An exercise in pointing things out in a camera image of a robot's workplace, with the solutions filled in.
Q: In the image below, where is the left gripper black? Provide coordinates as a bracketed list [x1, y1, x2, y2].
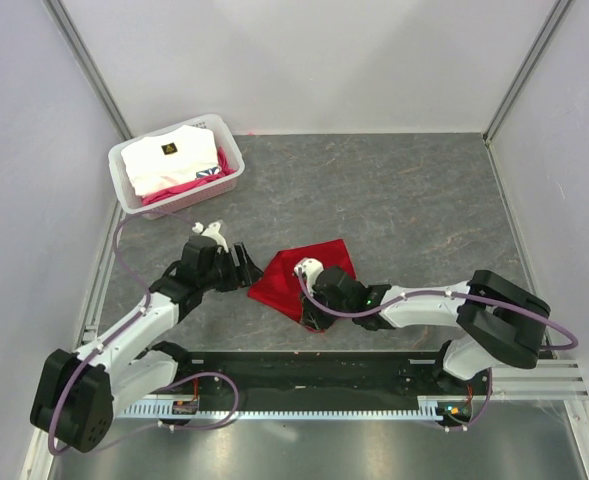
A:
[199, 242, 263, 293]

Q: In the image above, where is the red cloth napkin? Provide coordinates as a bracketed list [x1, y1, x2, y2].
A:
[248, 239, 356, 325]

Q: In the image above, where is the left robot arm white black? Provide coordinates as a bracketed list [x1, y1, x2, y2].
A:
[30, 235, 263, 456]

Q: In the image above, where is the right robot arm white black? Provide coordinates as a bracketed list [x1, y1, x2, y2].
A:
[294, 259, 550, 394]

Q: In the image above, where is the white plastic basket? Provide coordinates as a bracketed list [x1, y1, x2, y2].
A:
[108, 114, 245, 219]

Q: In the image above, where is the pink folded towel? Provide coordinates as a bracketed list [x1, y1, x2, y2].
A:
[142, 147, 235, 206]

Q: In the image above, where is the white folded shirt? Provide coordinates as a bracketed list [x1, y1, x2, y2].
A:
[121, 125, 218, 197]

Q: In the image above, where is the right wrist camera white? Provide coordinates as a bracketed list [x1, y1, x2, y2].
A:
[294, 258, 324, 285]

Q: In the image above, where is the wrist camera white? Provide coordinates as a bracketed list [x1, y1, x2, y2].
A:
[191, 220, 229, 252]
[294, 258, 324, 285]

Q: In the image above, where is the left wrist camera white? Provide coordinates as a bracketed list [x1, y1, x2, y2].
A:
[191, 220, 229, 252]

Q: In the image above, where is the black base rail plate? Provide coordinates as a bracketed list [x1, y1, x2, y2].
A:
[175, 351, 488, 413]

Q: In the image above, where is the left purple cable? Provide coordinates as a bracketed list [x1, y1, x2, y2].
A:
[47, 207, 240, 456]

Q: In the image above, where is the white slotted cable duct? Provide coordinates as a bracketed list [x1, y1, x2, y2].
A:
[117, 396, 443, 421]

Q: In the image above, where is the aluminium frame rail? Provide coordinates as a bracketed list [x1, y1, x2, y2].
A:
[488, 357, 589, 401]

